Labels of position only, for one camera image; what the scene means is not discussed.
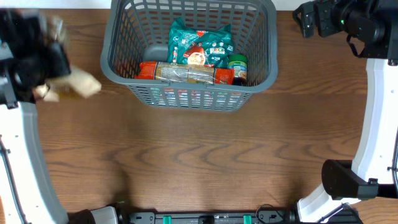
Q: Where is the green Nescafe coffee bag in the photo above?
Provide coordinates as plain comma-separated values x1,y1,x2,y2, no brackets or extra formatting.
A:
167,18,234,68

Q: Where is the green lidded small jar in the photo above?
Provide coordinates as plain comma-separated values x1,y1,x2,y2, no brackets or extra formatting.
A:
228,54,248,86

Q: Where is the white brown bread bag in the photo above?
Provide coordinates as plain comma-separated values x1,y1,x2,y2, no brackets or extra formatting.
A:
33,16,101,102

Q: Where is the grey plastic slotted basket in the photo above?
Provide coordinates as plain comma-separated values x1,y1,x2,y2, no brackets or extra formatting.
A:
101,0,278,111

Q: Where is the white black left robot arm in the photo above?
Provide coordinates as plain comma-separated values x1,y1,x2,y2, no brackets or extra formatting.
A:
1,9,123,223

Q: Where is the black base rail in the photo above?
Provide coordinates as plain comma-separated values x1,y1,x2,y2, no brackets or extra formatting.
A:
119,204,363,224

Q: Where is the orange snack packet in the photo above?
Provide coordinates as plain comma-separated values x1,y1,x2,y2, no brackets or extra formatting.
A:
134,61,234,85

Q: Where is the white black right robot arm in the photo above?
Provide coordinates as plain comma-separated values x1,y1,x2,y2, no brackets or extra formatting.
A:
288,0,397,223

